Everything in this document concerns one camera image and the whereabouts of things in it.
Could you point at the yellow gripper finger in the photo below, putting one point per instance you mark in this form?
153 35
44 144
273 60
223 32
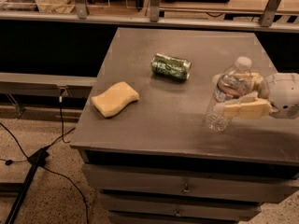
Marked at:
238 82
249 106

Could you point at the metal shelf rail frame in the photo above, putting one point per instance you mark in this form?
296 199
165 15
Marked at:
247 15

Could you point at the top drawer with handle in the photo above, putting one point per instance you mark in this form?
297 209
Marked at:
203 185

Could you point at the drawer with handle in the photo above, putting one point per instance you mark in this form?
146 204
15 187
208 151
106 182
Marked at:
203 185
179 207

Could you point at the middle drawer with handle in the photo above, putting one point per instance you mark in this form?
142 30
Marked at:
179 207

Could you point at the yellow sponge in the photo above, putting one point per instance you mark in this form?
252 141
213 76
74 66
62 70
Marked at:
115 99

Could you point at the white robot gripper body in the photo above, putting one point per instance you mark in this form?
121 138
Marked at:
284 94

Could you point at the crushed green soda can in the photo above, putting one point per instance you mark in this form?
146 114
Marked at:
170 66

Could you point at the clear plastic water bottle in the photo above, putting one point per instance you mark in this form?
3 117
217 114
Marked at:
214 121

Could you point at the grey drawer cabinet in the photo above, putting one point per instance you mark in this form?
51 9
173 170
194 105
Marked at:
165 128

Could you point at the black floor stand bar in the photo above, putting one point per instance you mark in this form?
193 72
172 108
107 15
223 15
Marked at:
36 160

